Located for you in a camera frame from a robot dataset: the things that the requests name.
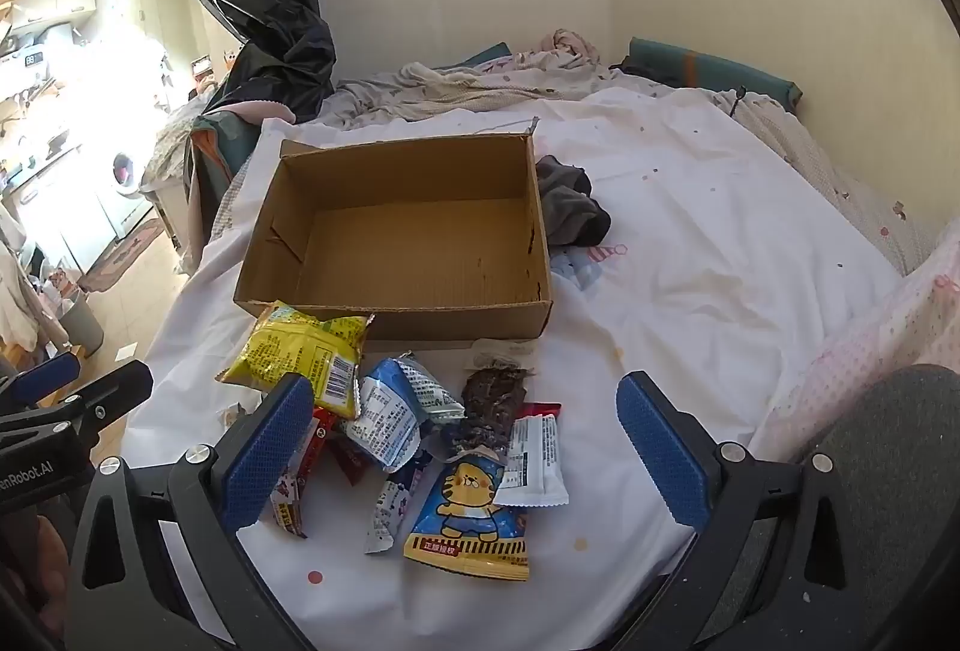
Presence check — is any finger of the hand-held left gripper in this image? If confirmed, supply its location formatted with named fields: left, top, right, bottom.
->
left=0, top=351, right=83, bottom=409
left=58, top=360, right=155, bottom=432

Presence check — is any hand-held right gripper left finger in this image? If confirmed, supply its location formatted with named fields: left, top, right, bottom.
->
left=66, top=373, right=316, bottom=651

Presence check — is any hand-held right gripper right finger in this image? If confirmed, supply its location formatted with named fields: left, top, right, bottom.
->
left=616, top=372, right=893, bottom=651

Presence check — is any red and white snack packet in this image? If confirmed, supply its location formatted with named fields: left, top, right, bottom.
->
left=270, top=407, right=338, bottom=539

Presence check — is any yellow snack packet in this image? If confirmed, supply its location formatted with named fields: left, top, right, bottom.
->
left=216, top=300, right=376, bottom=419

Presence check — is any blue and white snack packet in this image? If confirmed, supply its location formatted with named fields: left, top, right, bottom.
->
left=341, top=351, right=467, bottom=472

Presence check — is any white snack bag red edge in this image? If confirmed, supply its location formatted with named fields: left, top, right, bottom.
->
left=491, top=402, right=569, bottom=508

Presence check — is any dark chocolate bar packet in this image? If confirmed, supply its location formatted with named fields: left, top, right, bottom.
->
left=439, top=340, right=537, bottom=464

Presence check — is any blue cartoon tiger snack packet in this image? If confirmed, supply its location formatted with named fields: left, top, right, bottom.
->
left=403, top=452, right=532, bottom=582

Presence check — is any brown cardboard box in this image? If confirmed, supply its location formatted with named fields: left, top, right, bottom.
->
left=234, top=126, right=554, bottom=343

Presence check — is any grey trash bin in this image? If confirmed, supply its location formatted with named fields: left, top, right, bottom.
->
left=56, top=287, right=106, bottom=356

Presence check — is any dark red small snack packet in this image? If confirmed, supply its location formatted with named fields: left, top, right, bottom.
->
left=326, top=430, right=376, bottom=487

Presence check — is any patterned floor rug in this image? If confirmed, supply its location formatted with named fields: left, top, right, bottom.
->
left=79, top=212, right=162, bottom=292

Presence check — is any long white snack packet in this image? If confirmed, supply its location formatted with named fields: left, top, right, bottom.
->
left=364, top=452, right=432, bottom=556

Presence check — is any white bed sheet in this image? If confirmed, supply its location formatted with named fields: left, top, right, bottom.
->
left=124, top=88, right=908, bottom=651

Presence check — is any white washing machine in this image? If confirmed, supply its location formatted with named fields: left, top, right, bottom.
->
left=97, top=148, right=155, bottom=239

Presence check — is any person's grey pants leg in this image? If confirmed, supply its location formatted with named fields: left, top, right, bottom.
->
left=675, top=362, right=960, bottom=651

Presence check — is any pink dotted blanket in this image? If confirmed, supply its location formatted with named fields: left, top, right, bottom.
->
left=772, top=246, right=960, bottom=457

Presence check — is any grey cloth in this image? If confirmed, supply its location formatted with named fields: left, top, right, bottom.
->
left=534, top=154, right=612, bottom=248

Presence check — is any teal cloth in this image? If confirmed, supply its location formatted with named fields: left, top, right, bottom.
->
left=187, top=103, right=263, bottom=269

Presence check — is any green folded mat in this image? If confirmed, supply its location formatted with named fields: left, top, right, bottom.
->
left=626, top=37, right=803, bottom=116

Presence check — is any crumpled beige blanket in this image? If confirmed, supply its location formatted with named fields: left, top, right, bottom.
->
left=322, top=28, right=623, bottom=131

